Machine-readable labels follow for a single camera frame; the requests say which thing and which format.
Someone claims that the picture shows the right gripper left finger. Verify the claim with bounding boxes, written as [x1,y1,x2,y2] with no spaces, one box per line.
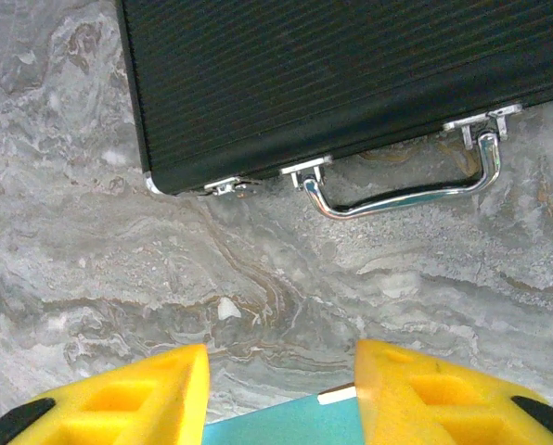
[0,343,212,445]

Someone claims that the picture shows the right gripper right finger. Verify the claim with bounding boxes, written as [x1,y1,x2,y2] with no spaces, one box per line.
[354,338,553,445]

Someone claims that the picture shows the white and blue paper box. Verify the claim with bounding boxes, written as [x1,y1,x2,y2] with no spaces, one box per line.
[204,382,366,445]

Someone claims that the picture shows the black ribbed carrying case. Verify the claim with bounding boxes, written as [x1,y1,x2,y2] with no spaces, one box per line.
[116,0,553,222]

